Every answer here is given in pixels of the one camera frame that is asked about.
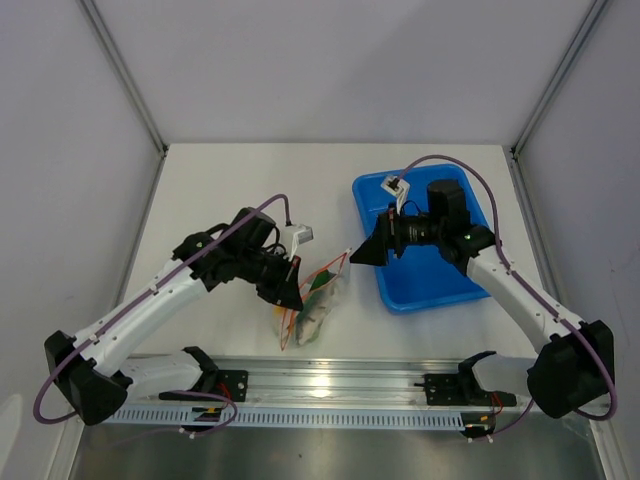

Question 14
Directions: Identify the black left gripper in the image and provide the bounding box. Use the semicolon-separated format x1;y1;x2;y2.
237;248;303;312

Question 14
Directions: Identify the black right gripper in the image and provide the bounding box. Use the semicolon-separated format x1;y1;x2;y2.
350;202;444;267

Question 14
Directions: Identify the clear zip bag orange zipper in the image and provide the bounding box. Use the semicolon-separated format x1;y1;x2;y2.
272;248;352;352

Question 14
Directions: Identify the yellow orange pepper toy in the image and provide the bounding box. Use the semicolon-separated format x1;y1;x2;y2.
272;307;286;323

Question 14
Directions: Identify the grey fish toy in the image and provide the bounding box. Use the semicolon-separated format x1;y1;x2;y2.
295;300;333;346

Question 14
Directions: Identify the green cucumber toy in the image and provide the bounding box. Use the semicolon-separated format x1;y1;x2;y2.
305;269;336;306

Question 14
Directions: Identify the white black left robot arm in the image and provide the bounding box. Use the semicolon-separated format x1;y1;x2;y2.
44;207;313;426

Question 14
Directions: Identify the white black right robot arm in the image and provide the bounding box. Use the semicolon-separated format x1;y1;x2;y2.
350;175;618;420

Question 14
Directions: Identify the blue plastic bin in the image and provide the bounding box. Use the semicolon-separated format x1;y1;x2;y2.
352;164;490;314

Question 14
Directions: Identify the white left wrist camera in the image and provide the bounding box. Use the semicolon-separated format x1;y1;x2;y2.
280;224;314;259

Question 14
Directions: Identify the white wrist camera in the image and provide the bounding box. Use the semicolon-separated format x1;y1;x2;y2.
381;175;410;212
280;224;314;259

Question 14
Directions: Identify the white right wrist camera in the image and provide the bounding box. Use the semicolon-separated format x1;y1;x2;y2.
381;175;410;212

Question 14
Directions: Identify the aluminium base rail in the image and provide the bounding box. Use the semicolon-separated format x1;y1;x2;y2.
119;353;612;414

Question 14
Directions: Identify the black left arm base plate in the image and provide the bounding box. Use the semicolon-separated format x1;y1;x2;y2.
158;370;249;402

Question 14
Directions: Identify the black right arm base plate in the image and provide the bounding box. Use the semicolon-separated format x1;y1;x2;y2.
414;373;517;407

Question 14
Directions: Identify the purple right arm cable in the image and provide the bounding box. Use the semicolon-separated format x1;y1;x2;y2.
397;154;617;444

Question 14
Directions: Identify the white slotted cable duct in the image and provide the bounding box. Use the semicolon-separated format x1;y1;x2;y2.
107;405;465;431

